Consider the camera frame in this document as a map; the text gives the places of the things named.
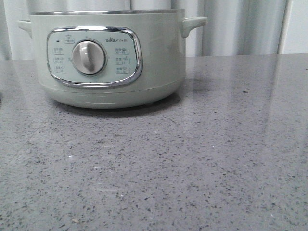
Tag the light green electric cooking pot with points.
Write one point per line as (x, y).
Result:
(110, 59)

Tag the white pleated curtain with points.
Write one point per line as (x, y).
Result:
(234, 27)

